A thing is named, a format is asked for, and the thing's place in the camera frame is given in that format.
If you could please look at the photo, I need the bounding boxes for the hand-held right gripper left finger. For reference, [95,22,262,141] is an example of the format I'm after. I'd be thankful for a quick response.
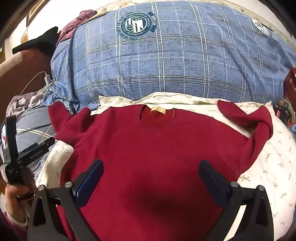
[27,159,104,241]

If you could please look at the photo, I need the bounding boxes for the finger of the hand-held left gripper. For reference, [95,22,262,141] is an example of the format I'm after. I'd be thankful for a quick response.
[37,138,56,151]

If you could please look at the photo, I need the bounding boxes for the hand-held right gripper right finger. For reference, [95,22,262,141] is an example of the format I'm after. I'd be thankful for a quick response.
[199,160,275,241]

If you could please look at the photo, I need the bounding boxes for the red sweater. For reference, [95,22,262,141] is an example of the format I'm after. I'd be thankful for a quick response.
[48,100,274,241]

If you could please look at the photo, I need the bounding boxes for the person's left forearm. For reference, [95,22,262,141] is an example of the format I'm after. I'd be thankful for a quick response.
[0,210,28,241]

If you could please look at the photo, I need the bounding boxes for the person's left hand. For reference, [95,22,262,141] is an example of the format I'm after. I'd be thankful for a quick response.
[5,167,37,226]

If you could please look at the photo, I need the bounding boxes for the grey crumpled cloth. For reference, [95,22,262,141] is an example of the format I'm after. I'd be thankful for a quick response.
[6,92,50,118]

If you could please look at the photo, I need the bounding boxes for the cream floral bedsheet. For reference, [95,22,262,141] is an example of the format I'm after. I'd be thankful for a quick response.
[37,92,296,241]

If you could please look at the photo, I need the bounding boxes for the brown wooden furniture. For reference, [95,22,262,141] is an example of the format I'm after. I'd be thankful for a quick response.
[0,50,54,114]

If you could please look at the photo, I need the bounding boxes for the black cloth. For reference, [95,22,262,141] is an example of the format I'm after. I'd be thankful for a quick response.
[12,26,59,57]

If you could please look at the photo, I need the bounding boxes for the dark cluttered items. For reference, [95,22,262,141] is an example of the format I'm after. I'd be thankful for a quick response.
[272,98,296,131]

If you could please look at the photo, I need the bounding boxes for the maroon patterned cloth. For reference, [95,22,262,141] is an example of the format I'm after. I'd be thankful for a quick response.
[56,10,99,45]

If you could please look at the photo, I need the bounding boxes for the shiny red brown bag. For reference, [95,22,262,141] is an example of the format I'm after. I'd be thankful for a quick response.
[283,67,296,105]

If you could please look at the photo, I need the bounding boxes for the white charger cable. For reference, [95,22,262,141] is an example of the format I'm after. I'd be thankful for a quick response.
[20,71,48,96]

